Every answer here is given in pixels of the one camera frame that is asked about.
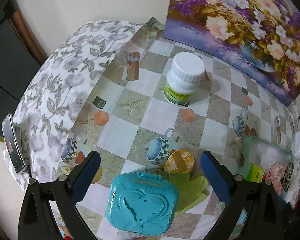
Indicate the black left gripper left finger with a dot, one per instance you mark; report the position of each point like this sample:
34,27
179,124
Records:
82,175

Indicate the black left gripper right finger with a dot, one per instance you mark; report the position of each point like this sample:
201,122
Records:
219,177

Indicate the green tissue packet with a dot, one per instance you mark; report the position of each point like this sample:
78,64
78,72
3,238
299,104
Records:
255,173

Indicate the leopard print scrunchie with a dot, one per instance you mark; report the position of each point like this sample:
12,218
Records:
285,181

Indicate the lime green cloth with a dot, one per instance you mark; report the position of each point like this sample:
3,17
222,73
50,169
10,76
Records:
191,191

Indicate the teal rimmed storage box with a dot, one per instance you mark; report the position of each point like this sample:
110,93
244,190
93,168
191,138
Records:
264,154

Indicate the yellow lidded cup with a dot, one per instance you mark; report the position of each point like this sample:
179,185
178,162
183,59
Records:
180,161

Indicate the teal plastic case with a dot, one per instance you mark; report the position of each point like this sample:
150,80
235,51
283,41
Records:
141,203

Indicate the grey floral tablecloth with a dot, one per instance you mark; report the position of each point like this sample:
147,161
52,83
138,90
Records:
55,96

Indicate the checkered patterned table mat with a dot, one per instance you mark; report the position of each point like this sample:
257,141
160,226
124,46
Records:
120,117

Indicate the white supplement bottle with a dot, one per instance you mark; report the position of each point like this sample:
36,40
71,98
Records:
183,78

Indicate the floral canvas painting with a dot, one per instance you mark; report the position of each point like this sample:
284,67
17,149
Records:
259,37

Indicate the smartphone with strap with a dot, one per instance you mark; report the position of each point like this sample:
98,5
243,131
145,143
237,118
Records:
12,137

